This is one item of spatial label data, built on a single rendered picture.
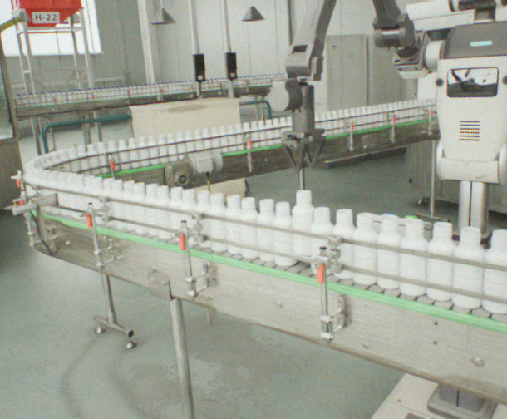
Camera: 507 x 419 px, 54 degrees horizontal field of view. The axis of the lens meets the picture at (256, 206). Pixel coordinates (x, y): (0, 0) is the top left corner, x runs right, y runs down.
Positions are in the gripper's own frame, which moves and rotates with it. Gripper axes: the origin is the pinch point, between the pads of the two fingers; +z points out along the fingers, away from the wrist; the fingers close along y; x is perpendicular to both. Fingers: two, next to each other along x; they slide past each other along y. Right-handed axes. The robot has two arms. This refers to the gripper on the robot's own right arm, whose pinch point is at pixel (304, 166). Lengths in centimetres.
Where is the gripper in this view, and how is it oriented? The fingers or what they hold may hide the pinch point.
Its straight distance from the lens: 125.6
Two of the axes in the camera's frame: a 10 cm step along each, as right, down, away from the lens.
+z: 0.4, 9.7, 2.5
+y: -6.2, 2.2, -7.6
